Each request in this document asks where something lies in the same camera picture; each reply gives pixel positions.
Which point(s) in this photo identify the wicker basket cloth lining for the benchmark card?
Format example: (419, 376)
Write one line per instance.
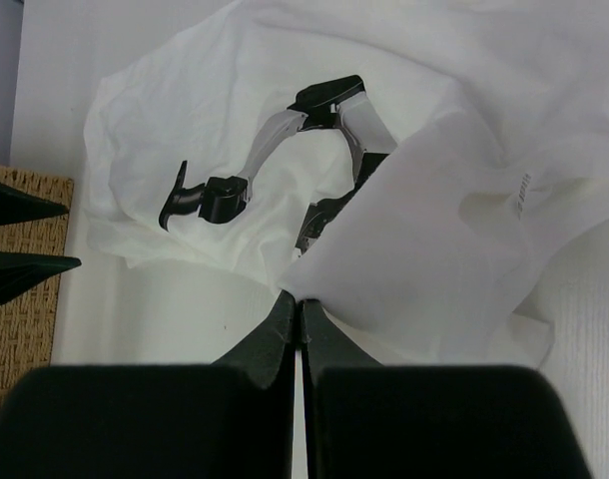
(27, 321)

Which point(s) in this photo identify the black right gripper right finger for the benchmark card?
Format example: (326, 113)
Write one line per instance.
(364, 419)

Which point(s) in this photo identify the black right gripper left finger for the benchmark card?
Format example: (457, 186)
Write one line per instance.
(232, 418)

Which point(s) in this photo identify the white t shirt robot print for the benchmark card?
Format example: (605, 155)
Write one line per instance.
(412, 165)

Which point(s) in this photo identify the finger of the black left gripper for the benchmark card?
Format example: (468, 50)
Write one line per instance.
(17, 207)
(20, 272)

